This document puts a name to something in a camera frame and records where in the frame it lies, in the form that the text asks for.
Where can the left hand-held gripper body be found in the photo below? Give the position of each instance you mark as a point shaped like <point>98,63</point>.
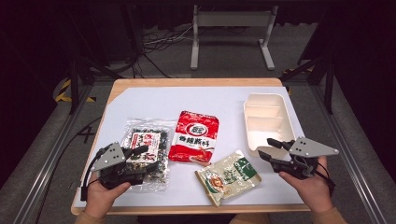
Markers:
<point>109,158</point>

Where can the aluminium rail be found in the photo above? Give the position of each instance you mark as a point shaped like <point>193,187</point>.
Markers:
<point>351,168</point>
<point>49,161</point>

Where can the black metal stand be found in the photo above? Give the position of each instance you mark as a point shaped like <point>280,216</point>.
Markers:
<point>328,84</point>
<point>74,84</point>

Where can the white metal stand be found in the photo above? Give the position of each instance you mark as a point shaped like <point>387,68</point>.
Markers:
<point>232,19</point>

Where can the red seasoning packet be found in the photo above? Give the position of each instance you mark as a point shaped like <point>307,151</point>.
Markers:
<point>194,137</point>

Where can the clear packet of dried mix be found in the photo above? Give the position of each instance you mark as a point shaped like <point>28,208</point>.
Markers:
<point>155,130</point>

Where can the green and beige food packet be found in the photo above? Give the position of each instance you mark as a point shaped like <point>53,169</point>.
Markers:
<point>229,177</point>

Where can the person's left hand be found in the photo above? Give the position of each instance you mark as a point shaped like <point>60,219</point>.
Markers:
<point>101,199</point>

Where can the white table mat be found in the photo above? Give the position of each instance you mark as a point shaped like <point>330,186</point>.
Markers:
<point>193,99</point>

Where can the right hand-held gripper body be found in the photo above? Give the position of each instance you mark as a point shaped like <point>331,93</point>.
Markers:
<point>306,148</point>

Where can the person's right hand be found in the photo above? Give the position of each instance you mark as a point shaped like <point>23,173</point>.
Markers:
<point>311,191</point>

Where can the white compartment lunch box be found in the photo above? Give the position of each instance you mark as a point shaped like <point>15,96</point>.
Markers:
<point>267,119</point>

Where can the wooden table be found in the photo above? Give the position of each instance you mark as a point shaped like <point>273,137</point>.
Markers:
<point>199,81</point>

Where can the yellow and black hazard tape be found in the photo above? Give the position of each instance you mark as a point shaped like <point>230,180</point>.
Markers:
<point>62,91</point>

